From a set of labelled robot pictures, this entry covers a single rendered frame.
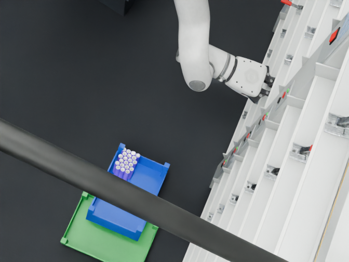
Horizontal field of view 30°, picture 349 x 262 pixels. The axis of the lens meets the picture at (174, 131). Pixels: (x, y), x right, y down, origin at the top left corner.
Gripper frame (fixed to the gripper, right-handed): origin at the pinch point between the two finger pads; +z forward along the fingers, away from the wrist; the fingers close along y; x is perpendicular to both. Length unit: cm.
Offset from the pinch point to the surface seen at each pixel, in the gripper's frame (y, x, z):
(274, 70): 9.1, 8.5, 1.3
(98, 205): -47, 57, -27
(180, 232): -57, -118, -51
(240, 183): -32.2, -12.7, -5.7
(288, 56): 7.0, -11.5, -4.0
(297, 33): 15.1, -10.0, -3.0
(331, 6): 7, -48, -13
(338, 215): -49, -112, -33
